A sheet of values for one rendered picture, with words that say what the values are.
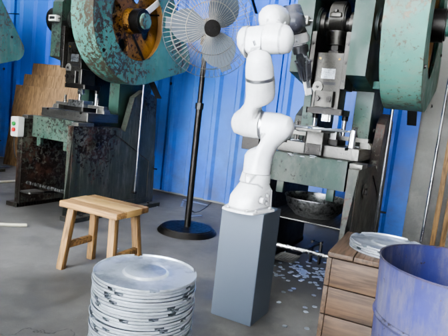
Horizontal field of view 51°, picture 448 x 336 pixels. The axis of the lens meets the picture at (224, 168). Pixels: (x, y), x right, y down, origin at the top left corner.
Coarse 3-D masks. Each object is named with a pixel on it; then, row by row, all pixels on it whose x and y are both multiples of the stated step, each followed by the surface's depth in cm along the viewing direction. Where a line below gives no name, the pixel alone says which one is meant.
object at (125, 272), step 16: (128, 256) 146; (144, 256) 148; (160, 256) 148; (112, 272) 131; (128, 272) 131; (144, 272) 132; (160, 272) 134; (176, 272) 137; (128, 288) 122; (144, 288) 123; (160, 288) 124; (176, 288) 124
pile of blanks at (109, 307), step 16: (192, 272) 140; (96, 288) 125; (112, 288) 123; (192, 288) 133; (96, 304) 126; (112, 304) 123; (128, 304) 120; (144, 304) 120; (160, 304) 121; (176, 304) 125; (192, 304) 132; (96, 320) 125; (112, 320) 124; (128, 320) 121; (144, 320) 121; (160, 320) 122; (176, 320) 126
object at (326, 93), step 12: (324, 60) 242; (336, 60) 240; (324, 72) 243; (336, 72) 240; (324, 84) 243; (336, 84) 240; (312, 96) 246; (324, 96) 240; (336, 96) 241; (336, 108) 241
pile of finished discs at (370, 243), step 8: (368, 232) 199; (352, 240) 184; (360, 240) 186; (368, 240) 187; (376, 240) 186; (384, 240) 188; (392, 240) 189; (400, 240) 193; (360, 248) 181; (368, 248) 176; (376, 248) 177; (376, 256) 174
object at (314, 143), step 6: (306, 132) 240; (312, 132) 238; (318, 132) 224; (324, 132) 226; (330, 132) 236; (306, 138) 240; (312, 138) 238; (318, 138) 237; (324, 138) 236; (306, 144) 240; (312, 144) 238; (318, 144) 237; (324, 144) 237; (306, 150) 239; (312, 150) 238; (318, 150) 236
